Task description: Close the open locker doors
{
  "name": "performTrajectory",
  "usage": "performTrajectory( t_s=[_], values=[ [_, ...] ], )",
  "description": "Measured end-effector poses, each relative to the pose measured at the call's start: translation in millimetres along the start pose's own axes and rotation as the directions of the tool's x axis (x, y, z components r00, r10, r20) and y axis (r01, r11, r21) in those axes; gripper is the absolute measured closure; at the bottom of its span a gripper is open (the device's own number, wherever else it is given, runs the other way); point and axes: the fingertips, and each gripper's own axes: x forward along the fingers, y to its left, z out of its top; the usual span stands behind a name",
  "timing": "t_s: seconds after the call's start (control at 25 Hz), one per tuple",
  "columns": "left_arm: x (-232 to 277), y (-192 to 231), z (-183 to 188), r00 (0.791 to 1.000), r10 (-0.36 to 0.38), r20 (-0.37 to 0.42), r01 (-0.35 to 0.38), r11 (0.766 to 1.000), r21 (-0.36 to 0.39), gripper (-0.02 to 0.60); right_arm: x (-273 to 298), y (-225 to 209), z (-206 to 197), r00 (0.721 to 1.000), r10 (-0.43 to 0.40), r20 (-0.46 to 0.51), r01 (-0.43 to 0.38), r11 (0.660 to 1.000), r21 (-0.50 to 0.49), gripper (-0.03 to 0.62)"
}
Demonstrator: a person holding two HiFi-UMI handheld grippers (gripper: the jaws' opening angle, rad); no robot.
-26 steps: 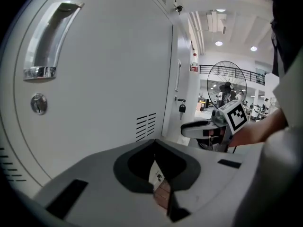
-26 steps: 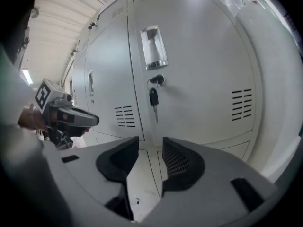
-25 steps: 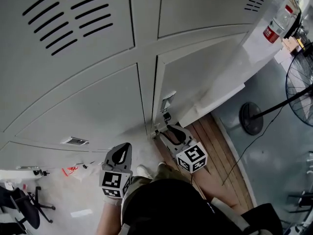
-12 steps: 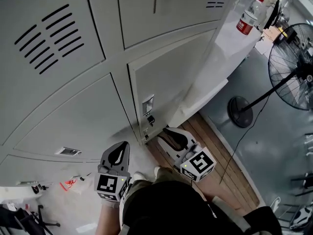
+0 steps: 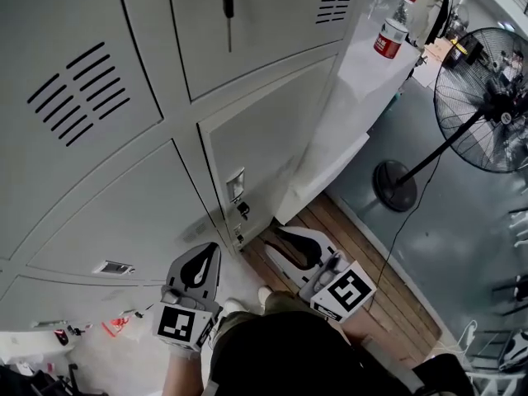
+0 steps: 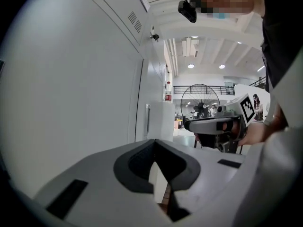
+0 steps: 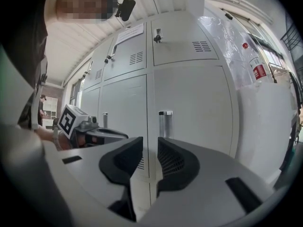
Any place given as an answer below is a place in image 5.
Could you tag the person's right white shoe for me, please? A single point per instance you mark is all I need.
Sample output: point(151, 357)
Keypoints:
point(265, 294)

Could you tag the black office chair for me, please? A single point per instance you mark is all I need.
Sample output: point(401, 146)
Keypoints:
point(37, 382)

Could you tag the person's left forearm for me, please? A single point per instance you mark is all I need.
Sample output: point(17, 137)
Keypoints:
point(181, 378)

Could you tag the red-cap plastic bottle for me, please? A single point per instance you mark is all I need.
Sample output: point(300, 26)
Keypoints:
point(389, 39)

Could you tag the person's right forearm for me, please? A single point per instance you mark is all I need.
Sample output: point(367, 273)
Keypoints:
point(356, 328)

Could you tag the grey metal locker door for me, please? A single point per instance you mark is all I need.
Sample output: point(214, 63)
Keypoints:
point(268, 130)

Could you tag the large clear water jug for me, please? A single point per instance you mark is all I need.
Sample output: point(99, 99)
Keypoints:
point(114, 328)

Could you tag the black pedestal fan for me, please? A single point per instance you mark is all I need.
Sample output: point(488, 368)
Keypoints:
point(501, 93)

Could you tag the clothes rack with garments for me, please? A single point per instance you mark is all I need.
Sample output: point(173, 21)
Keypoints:
point(437, 6)

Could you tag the grey metal locker cabinet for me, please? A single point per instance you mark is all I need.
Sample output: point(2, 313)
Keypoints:
point(123, 200)

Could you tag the wooden slat platform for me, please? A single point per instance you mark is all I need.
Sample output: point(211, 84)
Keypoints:
point(354, 237)

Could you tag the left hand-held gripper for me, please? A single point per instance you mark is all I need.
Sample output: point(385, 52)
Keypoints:
point(177, 324)

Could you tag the person's left hand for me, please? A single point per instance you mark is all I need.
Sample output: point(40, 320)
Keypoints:
point(183, 351)

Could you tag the person's olive trousers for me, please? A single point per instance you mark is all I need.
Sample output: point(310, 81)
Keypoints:
point(268, 307)

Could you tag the person's left white shoe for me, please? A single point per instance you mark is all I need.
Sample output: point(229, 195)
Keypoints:
point(236, 305)

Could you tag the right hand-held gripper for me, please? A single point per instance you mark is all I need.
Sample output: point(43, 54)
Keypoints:
point(346, 291)

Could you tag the person's white shoe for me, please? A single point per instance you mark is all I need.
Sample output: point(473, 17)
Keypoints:
point(265, 294)
point(236, 305)

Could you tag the person's black shirt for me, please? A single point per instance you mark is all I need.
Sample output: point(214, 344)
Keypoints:
point(309, 353)

